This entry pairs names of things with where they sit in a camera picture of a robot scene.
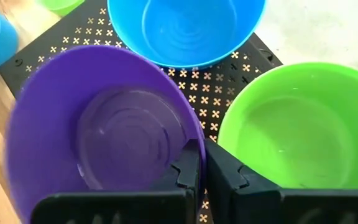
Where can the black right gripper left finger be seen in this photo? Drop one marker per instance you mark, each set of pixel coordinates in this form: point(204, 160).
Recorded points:
point(120, 208)

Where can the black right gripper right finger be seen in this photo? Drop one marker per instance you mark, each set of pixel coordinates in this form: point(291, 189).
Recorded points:
point(259, 205)

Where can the green plastic mini bowl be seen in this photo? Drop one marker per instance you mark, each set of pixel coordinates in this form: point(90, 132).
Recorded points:
point(300, 130)
point(61, 6)

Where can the purple plastic mini bowl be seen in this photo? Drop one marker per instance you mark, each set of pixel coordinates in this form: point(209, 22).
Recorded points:
point(73, 93)

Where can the black perforated metal rack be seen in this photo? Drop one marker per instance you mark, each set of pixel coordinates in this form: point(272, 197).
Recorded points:
point(210, 90)

